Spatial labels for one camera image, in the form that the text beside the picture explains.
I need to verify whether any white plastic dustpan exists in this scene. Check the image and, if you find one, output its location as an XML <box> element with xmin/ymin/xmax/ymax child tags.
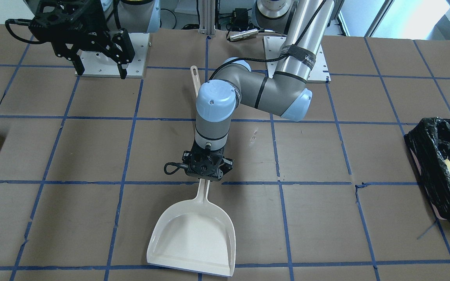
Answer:
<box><xmin>146</xmin><ymin>179</ymin><xmax>236</xmax><ymax>277</ymax></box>

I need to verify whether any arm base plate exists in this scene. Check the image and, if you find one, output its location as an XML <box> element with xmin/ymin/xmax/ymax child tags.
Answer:
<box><xmin>80</xmin><ymin>33</ymin><xmax>151</xmax><ymax>78</ymax></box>
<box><xmin>263</xmin><ymin>36</ymin><xmax>332</xmax><ymax>83</ymax></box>

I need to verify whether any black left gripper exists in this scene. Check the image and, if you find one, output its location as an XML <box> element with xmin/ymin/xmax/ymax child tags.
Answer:
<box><xmin>164</xmin><ymin>148</ymin><xmax>233</xmax><ymax>181</ymax></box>

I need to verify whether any aluminium frame post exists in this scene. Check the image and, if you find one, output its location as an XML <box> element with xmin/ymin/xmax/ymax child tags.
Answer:
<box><xmin>196</xmin><ymin>0</ymin><xmax>218</xmax><ymax>37</ymax></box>

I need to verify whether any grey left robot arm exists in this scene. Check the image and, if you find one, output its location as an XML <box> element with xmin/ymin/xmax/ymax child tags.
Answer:
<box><xmin>166</xmin><ymin>0</ymin><xmax>335</xmax><ymax>181</ymax></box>

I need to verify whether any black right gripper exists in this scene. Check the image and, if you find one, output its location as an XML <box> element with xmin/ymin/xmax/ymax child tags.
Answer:
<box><xmin>5</xmin><ymin>0</ymin><xmax>135</xmax><ymax>79</ymax></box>

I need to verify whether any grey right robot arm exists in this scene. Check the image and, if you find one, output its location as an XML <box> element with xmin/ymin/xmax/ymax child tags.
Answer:
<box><xmin>5</xmin><ymin>0</ymin><xmax>161</xmax><ymax>79</ymax></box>

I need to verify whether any bin with black bag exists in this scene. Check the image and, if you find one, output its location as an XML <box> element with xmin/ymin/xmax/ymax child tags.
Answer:
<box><xmin>405</xmin><ymin>117</ymin><xmax>450</xmax><ymax>222</ymax></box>

